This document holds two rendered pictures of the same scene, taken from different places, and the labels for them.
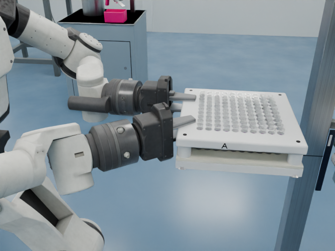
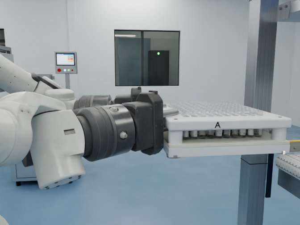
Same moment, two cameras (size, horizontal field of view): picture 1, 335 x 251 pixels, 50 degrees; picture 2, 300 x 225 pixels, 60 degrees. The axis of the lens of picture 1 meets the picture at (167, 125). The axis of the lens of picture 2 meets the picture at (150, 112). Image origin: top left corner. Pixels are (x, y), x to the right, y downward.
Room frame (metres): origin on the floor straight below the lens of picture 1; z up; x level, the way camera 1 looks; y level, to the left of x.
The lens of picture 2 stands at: (0.14, 0.13, 1.16)
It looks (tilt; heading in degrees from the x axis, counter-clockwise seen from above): 9 degrees down; 346
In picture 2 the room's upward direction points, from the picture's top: straight up
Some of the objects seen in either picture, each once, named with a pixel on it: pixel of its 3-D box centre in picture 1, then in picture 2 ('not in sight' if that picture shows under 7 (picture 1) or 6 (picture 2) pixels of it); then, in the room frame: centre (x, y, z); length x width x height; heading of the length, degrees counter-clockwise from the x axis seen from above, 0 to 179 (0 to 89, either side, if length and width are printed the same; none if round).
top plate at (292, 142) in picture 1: (237, 116); (209, 114); (0.69, -0.15, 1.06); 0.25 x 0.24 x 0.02; 174
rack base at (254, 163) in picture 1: (235, 135); (208, 134); (0.69, -0.15, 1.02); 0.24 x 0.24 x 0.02; 84
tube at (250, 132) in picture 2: (269, 144); (251, 128); (0.60, -0.20, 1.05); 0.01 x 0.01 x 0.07
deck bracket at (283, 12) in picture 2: not in sight; (282, 11); (0.79, -0.42, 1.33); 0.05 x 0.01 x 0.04; 175
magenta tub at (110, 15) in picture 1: (115, 16); not in sight; (2.92, 0.41, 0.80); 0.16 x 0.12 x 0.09; 83
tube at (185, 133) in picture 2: (199, 140); (185, 129); (0.62, -0.06, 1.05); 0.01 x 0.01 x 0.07
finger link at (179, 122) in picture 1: (180, 120); (164, 111); (0.64, -0.03, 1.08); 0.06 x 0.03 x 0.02; 116
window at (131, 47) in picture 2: not in sight; (147, 58); (5.50, -1.18, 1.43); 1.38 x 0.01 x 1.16; 83
